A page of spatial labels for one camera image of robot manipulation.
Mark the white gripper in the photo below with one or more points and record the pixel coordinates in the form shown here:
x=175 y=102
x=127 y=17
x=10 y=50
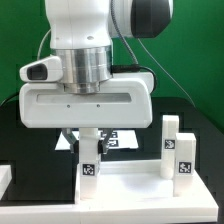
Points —
x=123 y=102

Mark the white desk top tray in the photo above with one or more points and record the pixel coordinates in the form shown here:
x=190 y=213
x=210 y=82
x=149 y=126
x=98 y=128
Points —
x=129 y=181

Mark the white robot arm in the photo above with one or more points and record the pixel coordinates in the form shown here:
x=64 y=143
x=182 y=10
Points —
x=77 y=88

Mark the tag marker sheet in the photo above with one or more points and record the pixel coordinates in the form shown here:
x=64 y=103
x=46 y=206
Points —
x=120 y=139

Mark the white block left edge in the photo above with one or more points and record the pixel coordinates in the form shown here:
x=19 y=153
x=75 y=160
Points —
x=5 y=178

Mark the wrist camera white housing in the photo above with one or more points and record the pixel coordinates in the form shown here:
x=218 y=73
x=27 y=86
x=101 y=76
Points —
x=48 y=69

